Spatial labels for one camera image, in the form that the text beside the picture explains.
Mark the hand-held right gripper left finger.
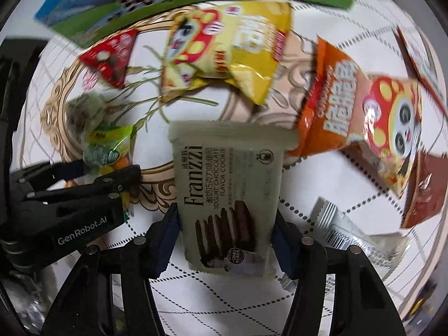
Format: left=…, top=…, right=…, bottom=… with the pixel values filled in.
left=41, top=203, right=183, bottom=336

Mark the red triangular snack packet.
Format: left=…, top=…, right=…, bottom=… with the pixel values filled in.
left=79, top=29, right=139, bottom=90

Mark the yellow panda snack bag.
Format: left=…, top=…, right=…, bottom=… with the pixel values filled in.
left=159, top=2, right=293, bottom=106

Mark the blue green cardboard box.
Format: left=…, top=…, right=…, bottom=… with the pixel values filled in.
left=33, top=0, right=363, bottom=48

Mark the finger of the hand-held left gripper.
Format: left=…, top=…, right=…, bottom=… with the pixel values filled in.
left=10, top=160, right=86, bottom=197
left=21, top=165, right=141, bottom=214

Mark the brown snack packet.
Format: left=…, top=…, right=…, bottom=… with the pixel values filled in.
left=401, top=150, right=448, bottom=230

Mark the white chocolate cookie packet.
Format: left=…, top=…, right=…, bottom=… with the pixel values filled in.
left=168, top=121, right=300, bottom=279

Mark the green candy packet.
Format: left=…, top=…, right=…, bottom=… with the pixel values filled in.
left=82, top=124, right=137, bottom=218

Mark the white grey snack packet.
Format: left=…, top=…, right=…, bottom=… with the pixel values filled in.
left=310, top=198, right=410, bottom=281

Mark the orange panda snack bag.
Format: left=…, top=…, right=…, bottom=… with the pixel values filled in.
left=287, top=35, right=424, bottom=198

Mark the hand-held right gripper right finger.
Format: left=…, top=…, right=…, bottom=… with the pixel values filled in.
left=271, top=208, right=407, bottom=336

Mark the red white snack packet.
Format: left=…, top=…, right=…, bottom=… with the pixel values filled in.
left=394, top=26, right=448, bottom=120

